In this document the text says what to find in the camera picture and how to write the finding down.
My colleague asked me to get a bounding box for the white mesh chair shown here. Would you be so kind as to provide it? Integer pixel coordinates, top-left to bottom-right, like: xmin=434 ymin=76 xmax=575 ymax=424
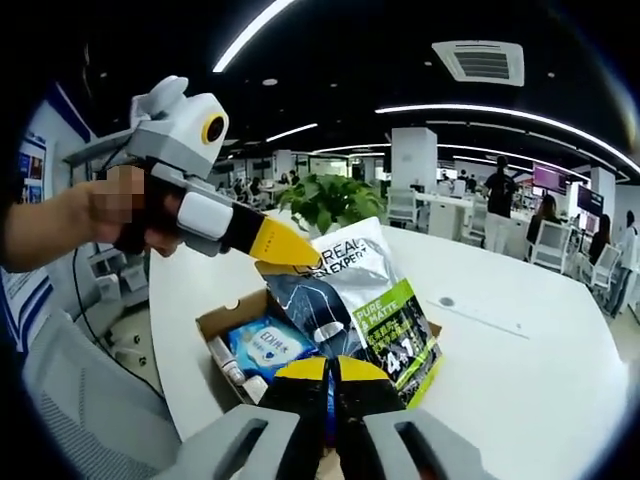
xmin=22 ymin=308 xmax=182 ymax=472

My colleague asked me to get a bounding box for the brown cardboard shoe box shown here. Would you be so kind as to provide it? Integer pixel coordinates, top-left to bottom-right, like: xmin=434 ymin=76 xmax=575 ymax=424
xmin=194 ymin=287 xmax=445 ymax=407

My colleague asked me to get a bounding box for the bright ceiling light strip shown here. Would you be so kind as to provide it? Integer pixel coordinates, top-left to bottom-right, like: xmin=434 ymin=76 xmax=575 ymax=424
xmin=212 ymin=0 xmax=297 ymax=74

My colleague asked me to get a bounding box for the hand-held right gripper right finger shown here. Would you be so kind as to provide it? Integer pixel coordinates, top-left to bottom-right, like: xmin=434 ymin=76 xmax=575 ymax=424
xmin=335 ymin=355 xmax=496 ymax=480

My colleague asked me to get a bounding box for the black cable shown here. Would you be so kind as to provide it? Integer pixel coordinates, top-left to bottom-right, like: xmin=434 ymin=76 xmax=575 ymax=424
xmin=71 ymin=246 xmax=167 ymax=397

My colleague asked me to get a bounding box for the long curved ceiling light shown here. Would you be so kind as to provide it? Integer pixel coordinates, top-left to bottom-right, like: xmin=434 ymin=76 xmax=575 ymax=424
xmin=374 ymin=103 xmax=640 ymax=177

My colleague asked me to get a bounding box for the person's left hand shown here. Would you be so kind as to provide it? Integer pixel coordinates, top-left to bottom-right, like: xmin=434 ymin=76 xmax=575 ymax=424
xmin=143 ymin=238 xmax=181 ymax=259

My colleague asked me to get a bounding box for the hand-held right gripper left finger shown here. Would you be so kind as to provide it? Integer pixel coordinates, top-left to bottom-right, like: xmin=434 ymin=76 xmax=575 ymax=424
xmin=169 ymin=355 xmax=332 ymax=480

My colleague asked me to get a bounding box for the white office chair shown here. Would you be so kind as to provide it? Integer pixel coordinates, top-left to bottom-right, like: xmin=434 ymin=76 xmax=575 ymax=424
xmin=584 ymin=243 xmax=623 ymax=301
xmin=528 ymin=219 xmax=572 ymax=275

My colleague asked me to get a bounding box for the black monitor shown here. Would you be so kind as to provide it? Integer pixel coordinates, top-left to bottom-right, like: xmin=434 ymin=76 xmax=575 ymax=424
xmin=576 ymin=184 xmax=606 ymax=217

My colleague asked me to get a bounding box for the white tube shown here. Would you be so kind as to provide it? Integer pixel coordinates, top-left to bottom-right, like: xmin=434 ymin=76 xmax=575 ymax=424
xmin=206 ymin=335 xmax=249 ymax=387

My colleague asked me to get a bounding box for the purple lit monitor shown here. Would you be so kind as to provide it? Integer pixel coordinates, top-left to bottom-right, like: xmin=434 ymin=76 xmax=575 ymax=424
xmin=531 ymin=161 xmax=572 ymax=197

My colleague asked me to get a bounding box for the light blue soft wipes pack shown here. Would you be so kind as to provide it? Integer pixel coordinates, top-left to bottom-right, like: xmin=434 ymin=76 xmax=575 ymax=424
xmin=227 ymin=314 xmax=321 ymax=384

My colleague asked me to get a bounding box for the wall poster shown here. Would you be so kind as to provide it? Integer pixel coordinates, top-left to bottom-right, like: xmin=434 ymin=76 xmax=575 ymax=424
xmin=0 ymin=132 xmax=55 ymax=354

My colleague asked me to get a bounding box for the ceiling air conditioner vent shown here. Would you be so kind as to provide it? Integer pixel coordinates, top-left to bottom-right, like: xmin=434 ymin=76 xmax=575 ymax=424
xmin=431 ymin=39 xmax=526 ymax=88

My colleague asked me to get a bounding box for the silver soft item pouch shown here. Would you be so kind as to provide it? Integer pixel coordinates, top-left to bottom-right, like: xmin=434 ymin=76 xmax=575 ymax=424
xmin=254 ymin=217 xmax=445 ymax=409

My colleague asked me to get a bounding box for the green potted plant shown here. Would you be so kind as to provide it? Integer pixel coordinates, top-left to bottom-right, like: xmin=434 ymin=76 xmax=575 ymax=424
xmin=276 ymin=173 xmax=387 ymax=236

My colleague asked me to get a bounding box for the short ceiling light strip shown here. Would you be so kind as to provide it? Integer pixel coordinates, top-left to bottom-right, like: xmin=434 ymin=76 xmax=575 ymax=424
xmin=265 ymin=122 xmax=320 ymax=144

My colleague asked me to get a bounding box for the table cable cover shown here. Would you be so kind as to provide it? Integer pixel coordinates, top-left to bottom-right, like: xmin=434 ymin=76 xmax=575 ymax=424
xmin=427 ymin=294 xmax=532 ymax=342

